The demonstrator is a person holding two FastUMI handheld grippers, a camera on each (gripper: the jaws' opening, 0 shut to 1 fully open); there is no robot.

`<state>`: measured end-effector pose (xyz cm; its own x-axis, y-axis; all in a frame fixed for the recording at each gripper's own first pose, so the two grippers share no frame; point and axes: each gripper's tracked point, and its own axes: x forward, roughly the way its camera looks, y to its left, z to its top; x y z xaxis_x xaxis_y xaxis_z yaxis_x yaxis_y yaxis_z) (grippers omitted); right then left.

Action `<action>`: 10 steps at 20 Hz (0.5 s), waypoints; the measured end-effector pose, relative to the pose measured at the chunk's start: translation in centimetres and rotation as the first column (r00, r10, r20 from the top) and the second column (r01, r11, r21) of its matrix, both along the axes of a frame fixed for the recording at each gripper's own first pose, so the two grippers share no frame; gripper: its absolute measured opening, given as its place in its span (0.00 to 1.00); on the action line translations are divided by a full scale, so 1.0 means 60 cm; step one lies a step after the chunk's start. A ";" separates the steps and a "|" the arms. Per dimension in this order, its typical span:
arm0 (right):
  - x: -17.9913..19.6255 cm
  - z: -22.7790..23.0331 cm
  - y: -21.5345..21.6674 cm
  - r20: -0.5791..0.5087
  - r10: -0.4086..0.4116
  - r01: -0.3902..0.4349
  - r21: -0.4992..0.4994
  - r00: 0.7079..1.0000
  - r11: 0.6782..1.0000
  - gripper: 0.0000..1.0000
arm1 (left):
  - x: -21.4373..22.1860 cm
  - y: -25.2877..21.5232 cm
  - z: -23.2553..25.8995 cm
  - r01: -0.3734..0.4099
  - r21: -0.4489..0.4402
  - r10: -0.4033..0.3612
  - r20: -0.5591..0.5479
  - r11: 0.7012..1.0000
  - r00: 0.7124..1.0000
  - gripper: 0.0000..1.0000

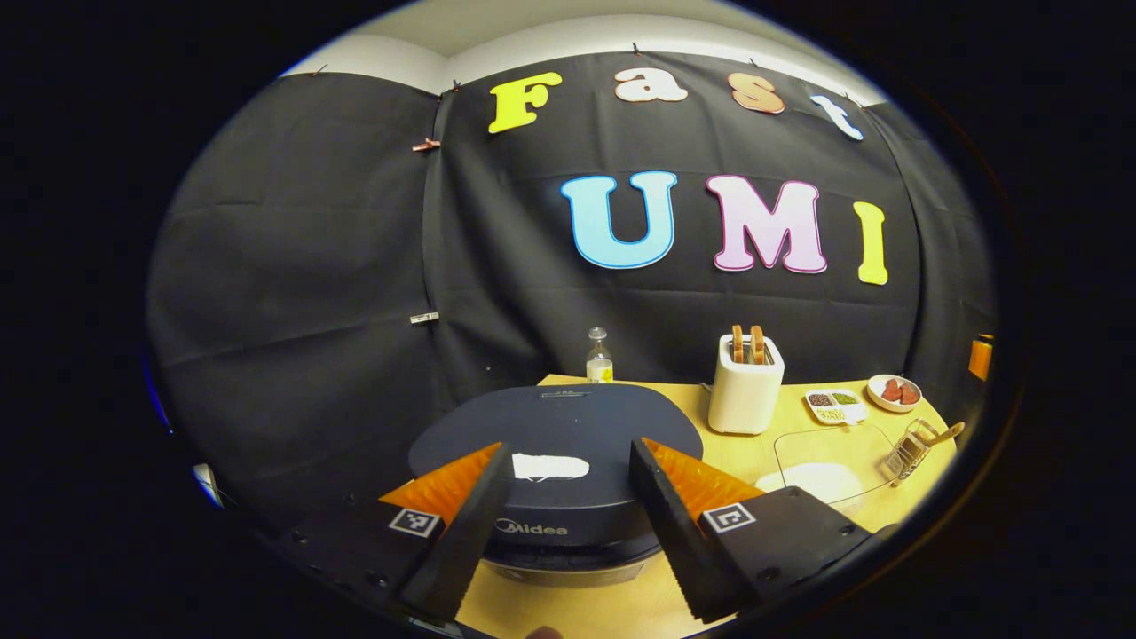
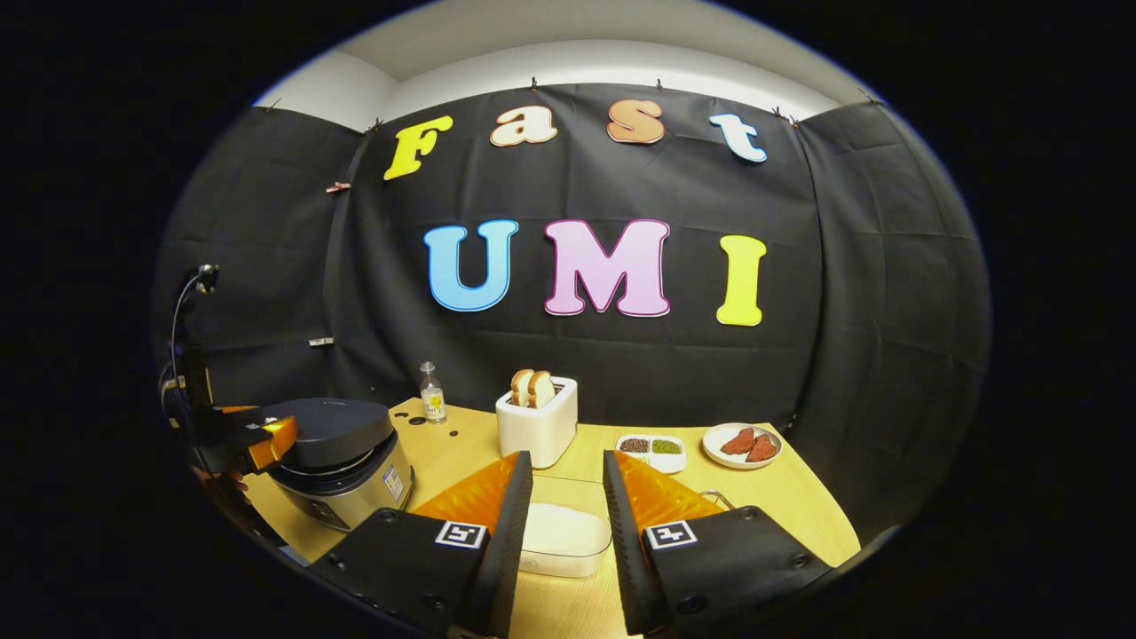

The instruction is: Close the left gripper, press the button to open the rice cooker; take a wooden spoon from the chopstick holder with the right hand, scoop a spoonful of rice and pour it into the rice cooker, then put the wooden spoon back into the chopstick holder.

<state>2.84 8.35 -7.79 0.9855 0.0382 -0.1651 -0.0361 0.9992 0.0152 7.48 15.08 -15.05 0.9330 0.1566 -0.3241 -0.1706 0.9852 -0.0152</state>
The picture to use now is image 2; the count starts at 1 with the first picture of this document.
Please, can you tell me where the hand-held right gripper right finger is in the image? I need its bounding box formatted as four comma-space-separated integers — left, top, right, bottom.
603, 449, 835, 636

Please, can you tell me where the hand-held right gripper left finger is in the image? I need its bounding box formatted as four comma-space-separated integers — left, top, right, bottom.
311, 450, 534, 638

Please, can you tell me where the dark grey rice cooker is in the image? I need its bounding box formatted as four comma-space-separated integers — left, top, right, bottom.
262, 398, 416, 532

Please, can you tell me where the white divided dish of beans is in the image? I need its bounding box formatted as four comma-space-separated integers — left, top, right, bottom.
617, 434, 688, 475

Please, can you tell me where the white toaster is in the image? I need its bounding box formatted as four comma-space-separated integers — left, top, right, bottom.
495, 376, 580, 469

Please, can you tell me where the white round plate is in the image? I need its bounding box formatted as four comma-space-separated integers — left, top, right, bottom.
701, 422, 783, 469

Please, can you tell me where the glass bottle with yellow label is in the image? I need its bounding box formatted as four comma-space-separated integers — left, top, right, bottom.
419, 361, 447, 424

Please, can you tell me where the black backdrop cloth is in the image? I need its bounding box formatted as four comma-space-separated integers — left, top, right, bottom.
151, 83, 990, 533

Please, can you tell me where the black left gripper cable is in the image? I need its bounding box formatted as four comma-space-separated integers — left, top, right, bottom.
167, 270, 210, 391

